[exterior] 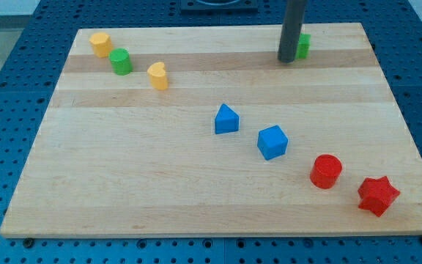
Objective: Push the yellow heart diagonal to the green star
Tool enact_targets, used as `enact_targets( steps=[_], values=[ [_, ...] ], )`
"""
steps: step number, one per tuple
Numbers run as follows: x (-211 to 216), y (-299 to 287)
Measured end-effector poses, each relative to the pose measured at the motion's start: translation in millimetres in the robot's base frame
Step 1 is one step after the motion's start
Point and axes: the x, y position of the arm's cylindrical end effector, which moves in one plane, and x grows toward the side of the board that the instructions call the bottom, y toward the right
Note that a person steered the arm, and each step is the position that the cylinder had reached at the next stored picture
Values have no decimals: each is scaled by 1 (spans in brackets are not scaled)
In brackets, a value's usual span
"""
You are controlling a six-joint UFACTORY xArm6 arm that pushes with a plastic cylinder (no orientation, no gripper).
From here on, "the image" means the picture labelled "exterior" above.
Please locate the red cylinder block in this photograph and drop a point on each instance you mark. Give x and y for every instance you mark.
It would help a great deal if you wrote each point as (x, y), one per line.
(325, 171)

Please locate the green cylinder block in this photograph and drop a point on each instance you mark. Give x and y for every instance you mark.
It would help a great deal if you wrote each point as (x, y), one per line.
(120, 61)

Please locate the yellow heart block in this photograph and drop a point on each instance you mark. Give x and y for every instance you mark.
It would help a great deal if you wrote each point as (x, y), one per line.
(158, 76)

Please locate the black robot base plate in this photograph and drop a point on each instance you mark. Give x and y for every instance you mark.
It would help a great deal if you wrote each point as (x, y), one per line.
(192, 6)

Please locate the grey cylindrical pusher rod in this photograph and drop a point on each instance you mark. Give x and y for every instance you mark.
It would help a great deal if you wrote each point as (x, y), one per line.
(290, 30)

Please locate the blue cube block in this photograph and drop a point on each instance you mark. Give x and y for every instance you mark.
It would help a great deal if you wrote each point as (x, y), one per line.
(272, 142)

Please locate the blue triangle block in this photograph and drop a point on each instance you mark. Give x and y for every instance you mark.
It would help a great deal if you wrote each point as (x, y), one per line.
(226, 120)

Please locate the wooden board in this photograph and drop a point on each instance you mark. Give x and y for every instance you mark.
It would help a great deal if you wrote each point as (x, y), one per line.
(116, 158)

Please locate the green star block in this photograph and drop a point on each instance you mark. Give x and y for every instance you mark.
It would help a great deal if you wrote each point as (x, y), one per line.
(303, 46)

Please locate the red star block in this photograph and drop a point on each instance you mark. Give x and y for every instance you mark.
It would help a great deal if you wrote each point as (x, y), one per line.
(377, 195)

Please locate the yellow hexagon block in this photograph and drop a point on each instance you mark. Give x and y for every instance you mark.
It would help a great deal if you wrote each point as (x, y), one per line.
(101, 44)

